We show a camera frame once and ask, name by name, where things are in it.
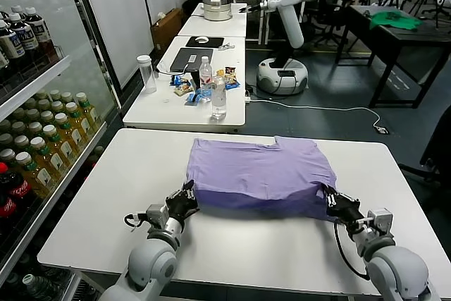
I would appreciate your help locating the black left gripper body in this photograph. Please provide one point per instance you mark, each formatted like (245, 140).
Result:
(181, 206)

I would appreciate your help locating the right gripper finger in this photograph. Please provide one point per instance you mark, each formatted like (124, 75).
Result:
(329, 197)
(347, 198)

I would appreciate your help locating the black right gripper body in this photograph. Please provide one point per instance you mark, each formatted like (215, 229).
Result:
(347, 211)

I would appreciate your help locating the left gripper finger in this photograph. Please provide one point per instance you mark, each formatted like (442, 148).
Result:
(176, 195)
(191, 190)

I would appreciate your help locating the purple t-shirt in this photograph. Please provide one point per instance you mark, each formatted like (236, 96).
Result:
(260, 174)

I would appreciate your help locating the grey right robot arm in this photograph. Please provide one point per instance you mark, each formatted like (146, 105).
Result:
(398, 269)

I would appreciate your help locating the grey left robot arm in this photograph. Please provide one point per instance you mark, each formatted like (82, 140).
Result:
(151, 265)

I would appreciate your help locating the white floor socket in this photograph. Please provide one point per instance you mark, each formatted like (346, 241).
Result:
(381, 129)

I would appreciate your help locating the white desk with snacks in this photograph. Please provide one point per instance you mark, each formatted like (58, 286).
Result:
(165, 114)

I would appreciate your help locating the blue snack pack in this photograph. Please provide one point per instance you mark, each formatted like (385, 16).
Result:
(197, 98)
(178, 80)
(232, 85)

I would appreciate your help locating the clear plastic water bottle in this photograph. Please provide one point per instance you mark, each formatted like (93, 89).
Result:
(218, 100)

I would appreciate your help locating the beige snack pack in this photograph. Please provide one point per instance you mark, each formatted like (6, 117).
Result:
(183, 89)

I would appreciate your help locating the water bottle red label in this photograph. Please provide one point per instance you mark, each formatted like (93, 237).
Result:
(205, 75)

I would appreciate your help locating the yellow snack pack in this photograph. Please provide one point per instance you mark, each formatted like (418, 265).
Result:
(220, 73)

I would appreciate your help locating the clear jar white lid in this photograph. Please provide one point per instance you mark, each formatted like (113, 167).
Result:
(148, 75)

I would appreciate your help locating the yellow tea bottle white cap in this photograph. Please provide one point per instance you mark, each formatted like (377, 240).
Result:
(35, 126)
(30, 103)
(18, 114)
(21, 140)
(44, 104)
(47, 115)
(17, 126)
(67, 135)
(67, 96)
(7, 153)
(5, 138)
(55, 94)
(86, 110)
(4, 124)
(56, 105)
(42, 96)
(32, 114)
(58, 149)
(77, 123)
(47, 163)
(35, 177)

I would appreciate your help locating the dark snack pack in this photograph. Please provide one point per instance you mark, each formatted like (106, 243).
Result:
(230, 70)

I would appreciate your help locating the dark grey laptop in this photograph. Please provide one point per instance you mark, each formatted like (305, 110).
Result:
(190, 59)

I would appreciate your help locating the black mouse pad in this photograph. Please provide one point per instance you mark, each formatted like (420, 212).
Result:
(215, 42)

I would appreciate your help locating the white computer mouse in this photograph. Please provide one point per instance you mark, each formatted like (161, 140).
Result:
(201, 39)

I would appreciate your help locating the cola bottle red label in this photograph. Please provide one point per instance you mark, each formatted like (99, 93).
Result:
(19, 188)
(7, 206)

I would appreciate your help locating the brown cardboard box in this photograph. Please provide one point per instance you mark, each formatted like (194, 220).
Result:
(165, 33)

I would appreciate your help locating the white desk with steamer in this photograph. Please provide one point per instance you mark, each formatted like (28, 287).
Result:
(211, 27)

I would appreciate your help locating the water bottle green label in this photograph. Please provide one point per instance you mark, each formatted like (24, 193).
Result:
(35, 288)

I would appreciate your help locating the white humanoid wheeled robot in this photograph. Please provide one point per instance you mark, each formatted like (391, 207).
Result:
(290, 26)

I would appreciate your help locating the glass door beverage cooler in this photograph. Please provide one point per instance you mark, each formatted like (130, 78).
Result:
(35, 82)

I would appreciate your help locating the green cloth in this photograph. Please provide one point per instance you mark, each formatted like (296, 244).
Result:
(391, 20)

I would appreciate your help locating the steel steamer pot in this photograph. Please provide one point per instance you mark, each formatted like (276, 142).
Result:
(216, 6)

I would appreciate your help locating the black metal table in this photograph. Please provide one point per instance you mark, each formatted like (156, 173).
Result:
(433, 35)

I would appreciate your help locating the dark tea bottle white cap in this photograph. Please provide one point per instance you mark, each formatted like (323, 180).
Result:
(10, 47)
(3, 13)
(37, 31)
(25, 42)
(17, 8)

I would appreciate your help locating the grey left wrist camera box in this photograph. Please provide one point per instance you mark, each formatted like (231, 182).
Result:
(158, 214)

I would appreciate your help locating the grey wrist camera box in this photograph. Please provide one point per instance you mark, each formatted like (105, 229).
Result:
(158, 214)
(380, 220)

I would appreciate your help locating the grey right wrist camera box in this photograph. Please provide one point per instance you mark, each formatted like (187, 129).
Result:
(380, 220)

